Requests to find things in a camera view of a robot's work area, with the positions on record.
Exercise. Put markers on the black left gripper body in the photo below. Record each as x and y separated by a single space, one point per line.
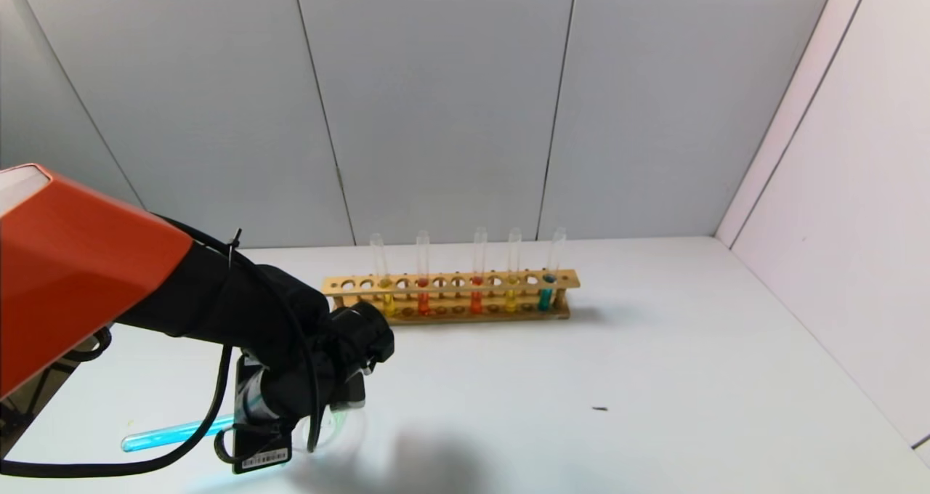
262 451

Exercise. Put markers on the test tube with blue pigment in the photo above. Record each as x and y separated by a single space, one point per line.
545 298
167 436

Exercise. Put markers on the test tube with yellow pigment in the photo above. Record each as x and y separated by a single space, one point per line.
389 301
511 299

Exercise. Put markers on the orange and black left arm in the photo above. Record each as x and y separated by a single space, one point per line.
73 261

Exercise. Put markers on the clear glass beaker dish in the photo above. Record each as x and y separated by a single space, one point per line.
349 425

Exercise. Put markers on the test tube with red pigment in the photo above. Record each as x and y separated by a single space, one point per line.
476 299
423 301

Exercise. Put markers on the wooden test tube rack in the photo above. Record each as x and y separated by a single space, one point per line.
465 318

